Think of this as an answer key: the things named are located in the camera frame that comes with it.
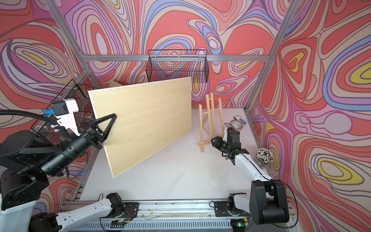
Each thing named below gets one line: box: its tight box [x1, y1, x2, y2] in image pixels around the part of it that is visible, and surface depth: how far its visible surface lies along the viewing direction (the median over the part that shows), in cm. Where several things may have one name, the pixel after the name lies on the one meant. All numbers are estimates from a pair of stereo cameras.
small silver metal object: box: [233, 115, 247, 125], surface depth 113 cm
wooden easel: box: [198, 92, 224, 153], surface depth 87 cm
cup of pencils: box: [256, 147, 275, 166], surface depth 75 cm
